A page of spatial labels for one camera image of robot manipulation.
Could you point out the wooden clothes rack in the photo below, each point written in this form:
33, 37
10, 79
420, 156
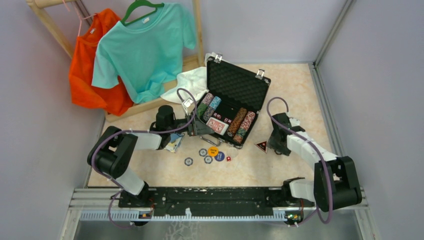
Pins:
189, 62

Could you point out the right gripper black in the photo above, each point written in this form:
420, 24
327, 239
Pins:
272, 143

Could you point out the blue small blind button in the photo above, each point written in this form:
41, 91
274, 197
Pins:
220, 156

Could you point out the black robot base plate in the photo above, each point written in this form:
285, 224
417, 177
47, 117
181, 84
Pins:
212, 201

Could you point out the green white chip row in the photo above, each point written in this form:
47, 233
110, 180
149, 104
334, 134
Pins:
204, 104

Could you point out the red white chip row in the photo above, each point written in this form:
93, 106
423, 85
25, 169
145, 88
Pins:
244, 127

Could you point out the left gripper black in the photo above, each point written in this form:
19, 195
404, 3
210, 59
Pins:
197, 127

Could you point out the white cloth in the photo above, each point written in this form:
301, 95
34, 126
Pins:
194, 81

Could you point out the blue grey chip row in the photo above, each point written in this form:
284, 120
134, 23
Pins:
211, 108

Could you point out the red black triangular card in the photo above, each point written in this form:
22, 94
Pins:
262, 146

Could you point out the yellow big blind button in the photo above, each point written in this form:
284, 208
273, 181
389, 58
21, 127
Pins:
213, 151

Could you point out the black poker set case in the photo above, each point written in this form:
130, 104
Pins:
238, 88

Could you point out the blue playing card box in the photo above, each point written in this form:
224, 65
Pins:
175, 142

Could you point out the brown chip row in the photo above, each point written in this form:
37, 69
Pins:
235, 124

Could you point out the red playing card deck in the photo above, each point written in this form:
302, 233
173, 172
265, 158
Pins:
218, 126

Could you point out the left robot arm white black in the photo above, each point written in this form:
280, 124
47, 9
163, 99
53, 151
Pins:
112, 153

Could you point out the grey poker chip lower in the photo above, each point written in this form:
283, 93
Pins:
208, 159

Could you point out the grey poker chip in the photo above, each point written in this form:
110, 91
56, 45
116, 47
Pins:
188, 161
208, 159
203, 152

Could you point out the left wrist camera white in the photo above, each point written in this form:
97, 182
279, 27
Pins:
186, 104

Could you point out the grey poker chip upper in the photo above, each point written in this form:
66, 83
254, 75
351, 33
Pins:
203, 152

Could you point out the aluminium frame rail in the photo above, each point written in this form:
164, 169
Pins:
101, 203

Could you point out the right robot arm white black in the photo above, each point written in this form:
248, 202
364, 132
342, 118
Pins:
335, 182

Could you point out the pink clothes hanger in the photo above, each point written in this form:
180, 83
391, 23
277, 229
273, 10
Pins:
81, 20

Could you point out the grey poker chip left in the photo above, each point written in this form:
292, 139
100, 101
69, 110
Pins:
188, 161

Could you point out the green clothes hanger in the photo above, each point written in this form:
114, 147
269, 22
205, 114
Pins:
139, 10

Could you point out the teal t-shirt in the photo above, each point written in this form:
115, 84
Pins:
145, 54

